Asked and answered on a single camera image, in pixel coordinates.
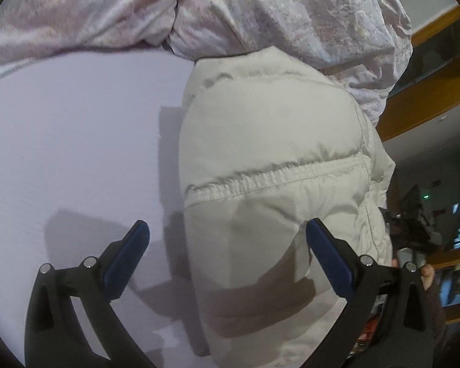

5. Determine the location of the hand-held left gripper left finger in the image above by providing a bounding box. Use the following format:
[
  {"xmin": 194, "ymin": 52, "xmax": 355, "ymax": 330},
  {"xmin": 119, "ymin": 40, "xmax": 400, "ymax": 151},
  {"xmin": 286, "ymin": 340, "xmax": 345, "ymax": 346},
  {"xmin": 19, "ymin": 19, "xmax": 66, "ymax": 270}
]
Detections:
[{"xmin": 24, "ymin": 220, "xmax": 158, "ymax": 368}]

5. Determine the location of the wooden shelf unit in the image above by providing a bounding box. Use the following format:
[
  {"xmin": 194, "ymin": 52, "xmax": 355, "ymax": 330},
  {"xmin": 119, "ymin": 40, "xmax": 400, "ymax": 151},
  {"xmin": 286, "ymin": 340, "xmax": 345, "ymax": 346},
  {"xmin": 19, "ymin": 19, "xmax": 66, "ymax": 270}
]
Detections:
[{"xmin": 376, "ymin": 0, "xmax": 460, "ymax": 142}]

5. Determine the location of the cream puffer jacket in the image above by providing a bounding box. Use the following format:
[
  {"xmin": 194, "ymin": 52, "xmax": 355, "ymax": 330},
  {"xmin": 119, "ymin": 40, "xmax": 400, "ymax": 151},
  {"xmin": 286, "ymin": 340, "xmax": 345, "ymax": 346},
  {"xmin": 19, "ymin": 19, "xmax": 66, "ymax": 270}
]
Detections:
[{"xmin": 178, "ymin": 45, "xmax": 397, "ymax": 368}]

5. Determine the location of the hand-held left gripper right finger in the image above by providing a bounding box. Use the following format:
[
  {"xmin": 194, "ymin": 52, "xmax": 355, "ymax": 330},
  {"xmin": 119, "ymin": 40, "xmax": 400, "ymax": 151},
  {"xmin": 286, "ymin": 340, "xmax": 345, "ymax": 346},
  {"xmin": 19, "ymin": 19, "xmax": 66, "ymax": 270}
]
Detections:
[{"xmin": 301, "ymin": 218, "xmax": 434, "ymax": 368}]

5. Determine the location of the person's right hand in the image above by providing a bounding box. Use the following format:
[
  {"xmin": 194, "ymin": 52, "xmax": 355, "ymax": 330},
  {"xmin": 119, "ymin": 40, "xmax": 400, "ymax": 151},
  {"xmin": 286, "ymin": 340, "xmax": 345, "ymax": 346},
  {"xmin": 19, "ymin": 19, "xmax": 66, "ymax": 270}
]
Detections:
[{"xmin": 421, "ymin": 264, "xmax": 435, "ymax": 291}]

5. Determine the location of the pink patterned duvet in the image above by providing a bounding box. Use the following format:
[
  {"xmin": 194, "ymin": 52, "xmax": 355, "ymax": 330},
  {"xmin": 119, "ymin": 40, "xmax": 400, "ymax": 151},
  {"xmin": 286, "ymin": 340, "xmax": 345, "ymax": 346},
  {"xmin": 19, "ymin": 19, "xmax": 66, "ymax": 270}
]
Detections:
[{"xmin": 0, "ymin": 0, "xmax": 414, "ymax": 129}]

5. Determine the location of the person's right forearm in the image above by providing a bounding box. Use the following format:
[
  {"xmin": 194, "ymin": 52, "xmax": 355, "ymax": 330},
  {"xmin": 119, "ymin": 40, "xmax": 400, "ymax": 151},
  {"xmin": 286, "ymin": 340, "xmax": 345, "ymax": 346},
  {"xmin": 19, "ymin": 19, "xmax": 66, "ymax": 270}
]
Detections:
[{"xmin": 425, "ymin": 287, "xmax": 448, "ymax": 368}]

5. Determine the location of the lavender bed sheet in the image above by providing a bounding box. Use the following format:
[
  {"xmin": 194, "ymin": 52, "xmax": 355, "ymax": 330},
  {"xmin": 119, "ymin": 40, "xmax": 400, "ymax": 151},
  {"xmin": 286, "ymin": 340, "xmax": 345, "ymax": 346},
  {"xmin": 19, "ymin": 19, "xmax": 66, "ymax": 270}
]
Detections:
[{"xmin": 0, "ymin": 48, "xmax": 215, "ymax": 368}]

